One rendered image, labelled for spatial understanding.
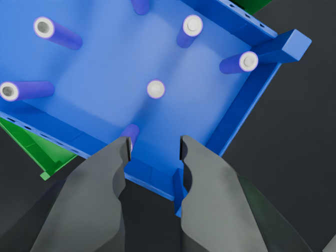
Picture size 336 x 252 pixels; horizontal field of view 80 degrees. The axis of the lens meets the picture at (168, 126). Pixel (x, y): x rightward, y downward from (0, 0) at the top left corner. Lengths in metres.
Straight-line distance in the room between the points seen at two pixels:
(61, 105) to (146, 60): 0.12
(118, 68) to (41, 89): 0.09
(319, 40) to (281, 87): 0.16
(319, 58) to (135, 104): 0.58
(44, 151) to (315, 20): 0.84
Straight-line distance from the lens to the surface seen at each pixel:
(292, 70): 0.69
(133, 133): 0.22
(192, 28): 0.19
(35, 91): 0.25
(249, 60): 0.20
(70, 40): 0.24
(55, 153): 0.68
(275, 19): 0.67
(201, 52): 0.26
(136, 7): 0.24
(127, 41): 0.26
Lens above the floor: 0.58
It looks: 77 degrees down
